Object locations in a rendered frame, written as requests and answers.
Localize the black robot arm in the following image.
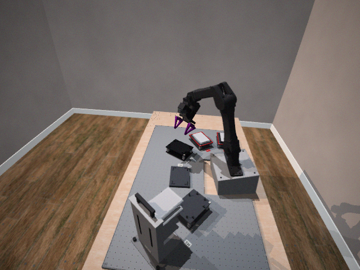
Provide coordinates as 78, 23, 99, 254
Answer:
178, 82, 243, 177

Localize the white multi-well plate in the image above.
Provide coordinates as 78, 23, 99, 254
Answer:
148, 187, 183, 219

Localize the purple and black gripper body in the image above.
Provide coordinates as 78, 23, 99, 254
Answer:
179, 114, 195, 126

